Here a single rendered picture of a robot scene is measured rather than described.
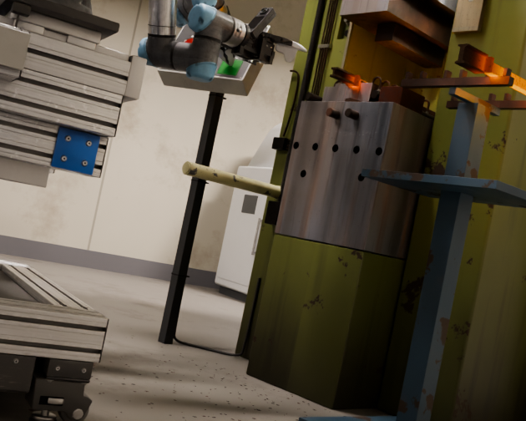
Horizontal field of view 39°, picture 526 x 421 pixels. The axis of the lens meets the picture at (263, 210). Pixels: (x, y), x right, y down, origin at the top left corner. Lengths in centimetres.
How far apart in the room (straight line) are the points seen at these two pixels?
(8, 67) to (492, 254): 143
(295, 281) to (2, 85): 117
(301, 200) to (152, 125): 313
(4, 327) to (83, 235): 383
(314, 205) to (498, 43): 73
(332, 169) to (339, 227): 19
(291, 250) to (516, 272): 69
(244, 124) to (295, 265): 342
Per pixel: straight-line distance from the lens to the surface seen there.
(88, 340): 154
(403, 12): 254
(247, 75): 264
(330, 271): 228
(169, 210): 549
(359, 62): 277
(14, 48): 147
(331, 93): 251
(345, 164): 232
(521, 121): 234
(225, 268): 526
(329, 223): 231
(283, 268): 242
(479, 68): 181
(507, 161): 228
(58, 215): 526
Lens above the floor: 45
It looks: 2 degrees up
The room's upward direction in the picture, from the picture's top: 12 degrees clockwise
